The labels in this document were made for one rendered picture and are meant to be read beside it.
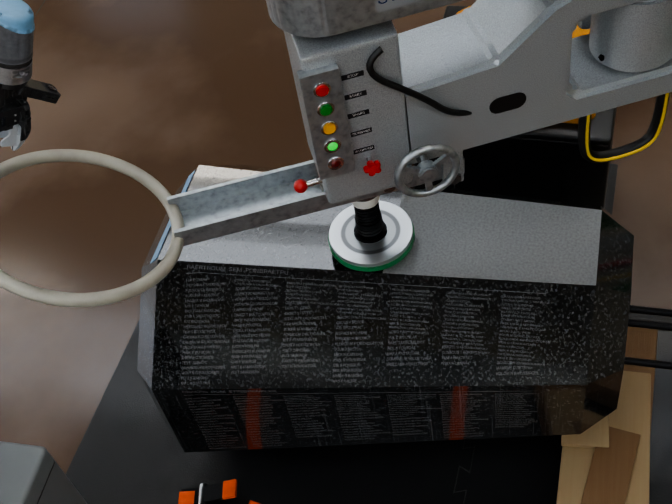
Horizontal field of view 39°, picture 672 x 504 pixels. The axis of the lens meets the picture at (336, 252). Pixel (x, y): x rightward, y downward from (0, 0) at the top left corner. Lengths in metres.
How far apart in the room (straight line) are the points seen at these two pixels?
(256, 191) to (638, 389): 1.30
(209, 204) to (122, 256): 1.56
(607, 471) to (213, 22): 2.96
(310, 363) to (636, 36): 1.11
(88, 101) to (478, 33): 2.76
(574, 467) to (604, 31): 1.23
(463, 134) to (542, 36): 0.27
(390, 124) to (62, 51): 3.09
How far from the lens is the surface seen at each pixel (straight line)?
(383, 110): 2.00
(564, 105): 2.20
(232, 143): 4.11
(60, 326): 3.70
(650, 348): 3.16
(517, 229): 2.47
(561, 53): 2.10
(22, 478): 2.34
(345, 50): 1.89
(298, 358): 2.48
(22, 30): 2.08
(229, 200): 2.29
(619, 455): 2.82
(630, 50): 2.21
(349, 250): 2.38
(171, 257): 2.15
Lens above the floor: 2.73
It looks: 49 degrees down
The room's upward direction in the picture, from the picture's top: 12 degrees counter-clockwise
